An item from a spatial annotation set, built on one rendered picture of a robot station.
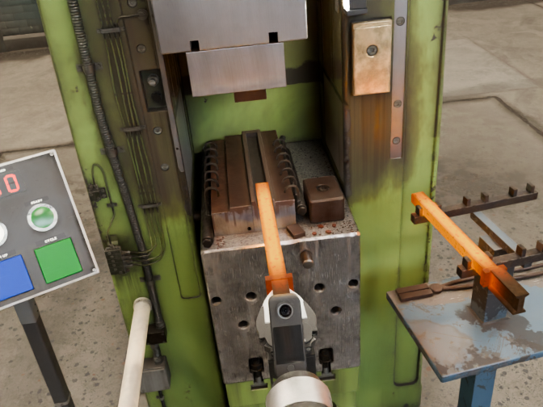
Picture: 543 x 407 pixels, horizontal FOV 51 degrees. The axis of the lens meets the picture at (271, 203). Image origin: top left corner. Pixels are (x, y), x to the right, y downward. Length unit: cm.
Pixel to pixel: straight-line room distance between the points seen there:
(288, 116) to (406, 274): 60
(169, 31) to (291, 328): 65
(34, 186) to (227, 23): 52
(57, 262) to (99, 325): 142
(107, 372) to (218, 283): 113
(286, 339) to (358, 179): 78
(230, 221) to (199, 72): 37
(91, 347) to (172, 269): 102
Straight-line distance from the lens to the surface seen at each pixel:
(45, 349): 152
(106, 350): 253
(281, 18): 119
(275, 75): 122
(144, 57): 136
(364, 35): 136
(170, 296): 168
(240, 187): 142
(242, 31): 119
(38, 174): 128
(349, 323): 153
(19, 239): 127
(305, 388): 78
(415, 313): 146
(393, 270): 172
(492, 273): 115
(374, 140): 148
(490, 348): 140
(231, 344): 153
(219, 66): 121
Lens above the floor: 168
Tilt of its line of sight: 31 degrees down
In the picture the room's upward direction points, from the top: 5 degrees counter-clockwise
